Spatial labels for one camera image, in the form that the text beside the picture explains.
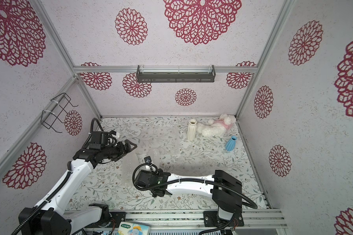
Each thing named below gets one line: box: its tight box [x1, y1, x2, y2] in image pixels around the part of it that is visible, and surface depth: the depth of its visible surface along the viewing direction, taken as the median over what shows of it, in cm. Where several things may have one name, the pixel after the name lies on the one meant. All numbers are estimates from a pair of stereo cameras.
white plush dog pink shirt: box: [197, 113, 237, 138], surface depth 102 cm
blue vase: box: [225, 135, 238, 152], surface depth 96 cm
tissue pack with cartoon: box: [117, 221, 152, 235], surface depth 68 cm
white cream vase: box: [187, 118, 198, 142], surface depth 97 cm
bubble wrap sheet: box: [121, 149, 140, 188], surface depth 85 cm
